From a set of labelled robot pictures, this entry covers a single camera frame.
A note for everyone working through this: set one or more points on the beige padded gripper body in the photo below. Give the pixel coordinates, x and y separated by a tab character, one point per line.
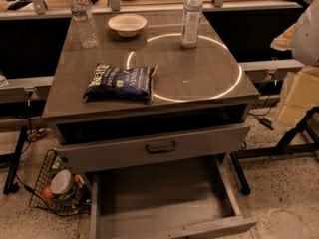
307	39

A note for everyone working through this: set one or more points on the grey drawer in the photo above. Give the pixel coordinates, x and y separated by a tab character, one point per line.
184	199
127	152

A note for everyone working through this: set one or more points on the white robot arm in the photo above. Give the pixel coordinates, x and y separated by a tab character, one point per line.
310	18

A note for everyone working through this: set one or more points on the grey drawer cabinet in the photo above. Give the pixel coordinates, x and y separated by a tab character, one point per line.
193	89

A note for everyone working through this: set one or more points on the grey top drawer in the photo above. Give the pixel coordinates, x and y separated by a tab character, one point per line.
127	152

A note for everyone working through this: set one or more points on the black metal stand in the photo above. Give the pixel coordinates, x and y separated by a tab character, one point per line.
308	124

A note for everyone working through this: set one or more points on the black power adapter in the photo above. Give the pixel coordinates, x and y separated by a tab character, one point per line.
267	123

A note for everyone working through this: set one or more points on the white labelled bottle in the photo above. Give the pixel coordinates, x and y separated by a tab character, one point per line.
192	10

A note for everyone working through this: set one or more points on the white bowl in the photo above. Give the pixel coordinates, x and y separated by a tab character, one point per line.
127	25

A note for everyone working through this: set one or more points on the blue chip bag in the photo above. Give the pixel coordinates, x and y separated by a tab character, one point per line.
115	82

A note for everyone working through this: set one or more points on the clear water bottle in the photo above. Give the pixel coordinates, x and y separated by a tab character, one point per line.
83	18

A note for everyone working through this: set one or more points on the green snack bag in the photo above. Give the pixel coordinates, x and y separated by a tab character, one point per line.
57	164

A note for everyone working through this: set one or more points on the silver lidded can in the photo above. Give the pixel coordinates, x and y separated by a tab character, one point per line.
62	182

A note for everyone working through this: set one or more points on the red apple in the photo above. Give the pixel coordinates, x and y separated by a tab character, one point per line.
47	193

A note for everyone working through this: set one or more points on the black left table leg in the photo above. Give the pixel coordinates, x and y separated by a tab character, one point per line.
13	160

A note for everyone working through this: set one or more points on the grey metal rail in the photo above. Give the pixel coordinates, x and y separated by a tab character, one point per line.
260	71

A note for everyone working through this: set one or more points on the black wire basket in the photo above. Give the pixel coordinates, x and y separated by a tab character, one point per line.
76	201

